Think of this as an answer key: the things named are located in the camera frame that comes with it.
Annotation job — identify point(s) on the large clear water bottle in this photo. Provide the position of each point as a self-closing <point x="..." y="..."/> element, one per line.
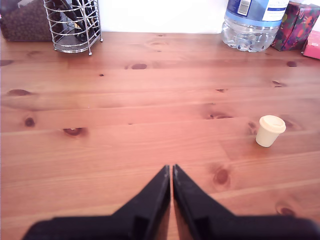
<point x="250" y="27"/>

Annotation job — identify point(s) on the glass jar of coffee beans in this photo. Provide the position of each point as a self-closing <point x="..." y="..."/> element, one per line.
<point x="22" y="22"/>

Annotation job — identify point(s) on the flat pink box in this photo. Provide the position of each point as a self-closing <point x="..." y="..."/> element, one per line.
<point x="313" y="47"/>

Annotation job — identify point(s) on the cream coffee capsule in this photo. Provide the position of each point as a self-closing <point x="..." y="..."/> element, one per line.
<point x="268" y="132"/>

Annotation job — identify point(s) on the black kitchen utensil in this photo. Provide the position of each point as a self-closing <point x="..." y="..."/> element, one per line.
<point x="68" y="12"/>
<point x="86" y="15"/>

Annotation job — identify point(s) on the floral tissue box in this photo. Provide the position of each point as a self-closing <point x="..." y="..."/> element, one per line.
<point x="295" y="27"/>

